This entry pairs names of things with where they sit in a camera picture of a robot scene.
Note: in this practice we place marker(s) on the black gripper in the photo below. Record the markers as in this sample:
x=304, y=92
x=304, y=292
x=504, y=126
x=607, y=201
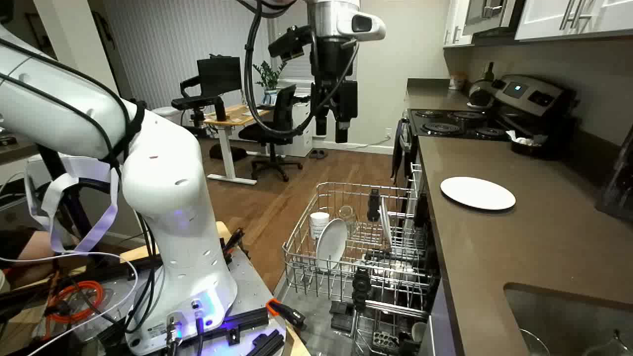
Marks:
x=336, y=91

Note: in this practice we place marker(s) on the white dinner plate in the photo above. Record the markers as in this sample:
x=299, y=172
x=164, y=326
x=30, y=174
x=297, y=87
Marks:
x=330, y=241

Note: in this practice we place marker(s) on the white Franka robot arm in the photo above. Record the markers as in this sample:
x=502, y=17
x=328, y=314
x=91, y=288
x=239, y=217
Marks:
x=164, y=170

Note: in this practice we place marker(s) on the white plate with rim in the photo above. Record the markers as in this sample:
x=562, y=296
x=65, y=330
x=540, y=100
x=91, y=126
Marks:
x=386, y=229

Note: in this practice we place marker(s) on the white plate on brown counter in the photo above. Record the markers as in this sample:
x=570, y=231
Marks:
x=477, y=191

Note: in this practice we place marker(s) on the open dishwasher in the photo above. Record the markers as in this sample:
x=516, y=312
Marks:
x=308, y=328

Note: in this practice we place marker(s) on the green potted plant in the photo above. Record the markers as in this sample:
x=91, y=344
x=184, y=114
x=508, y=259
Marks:
x=269, y=75

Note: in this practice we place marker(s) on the dark bottle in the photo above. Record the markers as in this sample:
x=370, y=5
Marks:
x=374, y=205

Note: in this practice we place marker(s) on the white cup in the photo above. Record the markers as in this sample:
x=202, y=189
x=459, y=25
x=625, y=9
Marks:
x=318, y=221

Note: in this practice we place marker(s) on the wooden desk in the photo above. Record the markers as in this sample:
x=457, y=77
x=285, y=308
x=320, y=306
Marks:
x=233, y=116

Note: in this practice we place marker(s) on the black and steel stove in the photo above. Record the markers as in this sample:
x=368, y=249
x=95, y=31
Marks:
x=455, y=122

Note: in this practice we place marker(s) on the black armrest office chair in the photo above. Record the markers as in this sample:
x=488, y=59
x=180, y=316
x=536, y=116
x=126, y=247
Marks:
x=213, y=75

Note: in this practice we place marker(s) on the black kettle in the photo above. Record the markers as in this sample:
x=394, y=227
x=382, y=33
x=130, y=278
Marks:
x=481, y=92

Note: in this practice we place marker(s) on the narrow white upper cabinet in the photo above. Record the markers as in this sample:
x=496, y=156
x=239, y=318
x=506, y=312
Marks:
x=455, y=19

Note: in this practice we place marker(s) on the black tray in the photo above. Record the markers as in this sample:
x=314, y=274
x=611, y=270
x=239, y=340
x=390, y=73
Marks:
x=534, y=146

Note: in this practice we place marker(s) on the black mounting bar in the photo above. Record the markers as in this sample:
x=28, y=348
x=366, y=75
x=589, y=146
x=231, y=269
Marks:
x=247, y=320
x=267, y=344

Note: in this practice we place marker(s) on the white under sink cabinet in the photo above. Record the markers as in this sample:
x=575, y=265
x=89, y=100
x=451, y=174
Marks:
x=443, y=328

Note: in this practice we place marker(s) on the black stand pole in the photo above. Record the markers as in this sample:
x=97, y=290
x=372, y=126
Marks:
x=65, y=197

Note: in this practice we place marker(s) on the clear drinking glass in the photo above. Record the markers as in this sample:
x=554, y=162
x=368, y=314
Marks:
x=609, y=346
x=534, y=344

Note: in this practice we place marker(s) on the steel kitchen sink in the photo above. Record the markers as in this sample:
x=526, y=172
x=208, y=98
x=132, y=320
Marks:
x=560, y=316

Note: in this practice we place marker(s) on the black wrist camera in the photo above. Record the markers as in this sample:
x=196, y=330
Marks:
x=289, y=39

